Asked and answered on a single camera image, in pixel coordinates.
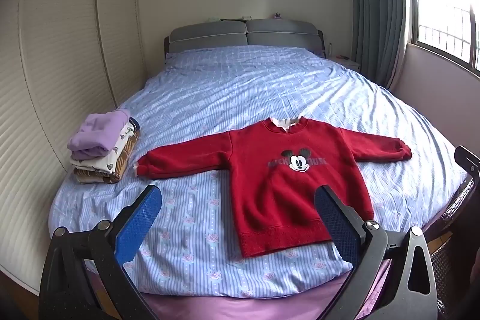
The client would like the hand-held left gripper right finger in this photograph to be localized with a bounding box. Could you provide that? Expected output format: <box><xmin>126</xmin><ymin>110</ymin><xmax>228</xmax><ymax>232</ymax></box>
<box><xmin>314</xmin><ymin>185</ymin><xmax>439</xmax><ymax>320</ymax></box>

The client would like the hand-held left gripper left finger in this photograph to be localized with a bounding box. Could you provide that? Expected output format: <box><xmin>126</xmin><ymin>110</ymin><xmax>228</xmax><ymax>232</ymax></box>
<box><xmin>39</xmin><ymin>185</ymin><xmax>163</xmax><ymax>320</ymax></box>

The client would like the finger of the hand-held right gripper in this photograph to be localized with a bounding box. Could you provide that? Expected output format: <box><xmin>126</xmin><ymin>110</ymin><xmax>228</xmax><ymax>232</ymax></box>
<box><xmin>453</xmin><ymin>145</ymin><xmax>480</xmax><ymax>175</ymax></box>

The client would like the red cartoon mouse sweater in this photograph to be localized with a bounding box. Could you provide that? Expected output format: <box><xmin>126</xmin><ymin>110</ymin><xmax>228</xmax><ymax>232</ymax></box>
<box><xmin>135</xmin><ymin>115</ymin><xmax>412</xmax><ymax>259</ymax></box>

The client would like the folded brown striped garment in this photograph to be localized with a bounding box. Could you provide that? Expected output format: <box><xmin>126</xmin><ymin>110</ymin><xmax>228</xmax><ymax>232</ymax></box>
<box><xmin>73</xmin><ymin>130</ymin><xmax>142</xmax><ymax>185</ymax></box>

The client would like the folded white printed garment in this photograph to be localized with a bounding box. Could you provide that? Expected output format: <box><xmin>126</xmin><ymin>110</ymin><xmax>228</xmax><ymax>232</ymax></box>
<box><xmin>73</xmin><ymin>127</ymin><xmax>136</xmax><ymax>172</ymax></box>

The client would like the folded purple garment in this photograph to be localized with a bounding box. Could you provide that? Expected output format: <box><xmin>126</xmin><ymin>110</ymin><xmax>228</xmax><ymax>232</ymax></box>
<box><xmin>67</xmin><ymin>109</ymin><xmax>131</xmax><ymax>160</ymax></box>

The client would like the purple bed sheet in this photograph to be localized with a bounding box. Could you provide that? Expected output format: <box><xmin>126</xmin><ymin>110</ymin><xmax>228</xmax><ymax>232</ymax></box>
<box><xmin>90</xmin><ymin>260</ymin><xmax>394</xmax><ymax>320</ymax></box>

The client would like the white nightstand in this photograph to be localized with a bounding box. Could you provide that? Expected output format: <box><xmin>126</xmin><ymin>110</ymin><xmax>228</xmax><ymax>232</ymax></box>
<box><xmin>333</xmin><ymin>55</ymin><xmax>363</xmax><ymax>72</ymax></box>

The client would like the barred window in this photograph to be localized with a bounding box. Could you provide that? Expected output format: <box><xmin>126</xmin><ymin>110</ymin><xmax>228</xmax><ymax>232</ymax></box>
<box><xmin>402</xmin><ymin>0</ymin><xmax>480</xmax><ymax>72</ymax></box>

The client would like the bed with blue floral sheet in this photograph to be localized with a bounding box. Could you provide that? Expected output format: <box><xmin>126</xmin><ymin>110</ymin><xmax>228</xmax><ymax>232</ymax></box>
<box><xmin>49</xmin><ymin>46</ymin><xmax>469</xmax><ymax>302</ymax></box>

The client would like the grey-green curtain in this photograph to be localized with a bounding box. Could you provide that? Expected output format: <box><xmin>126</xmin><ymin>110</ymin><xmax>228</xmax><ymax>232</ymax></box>
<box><xmin>344</xmin><ymin>0</ymin><xmax>409</xmax><ymax>91</ymax></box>

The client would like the beige sliding wardrobe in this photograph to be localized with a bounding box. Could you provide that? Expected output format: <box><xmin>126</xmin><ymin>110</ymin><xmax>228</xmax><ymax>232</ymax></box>
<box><xmin>0</xmin><ymin>0</ymin><xmax>148</xmax><ymax>300</ymax></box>

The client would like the grey headboard cushion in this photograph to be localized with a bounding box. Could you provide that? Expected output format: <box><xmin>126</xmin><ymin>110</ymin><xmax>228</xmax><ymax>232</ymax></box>
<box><xmin>168</xmin><ymin>22</ymin><xmax>248</xmax><ymax>54</ymax></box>
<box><xmin>245</xmin><ymin>19</ymin><xmax>319</xmax><ymax>51</ymax></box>

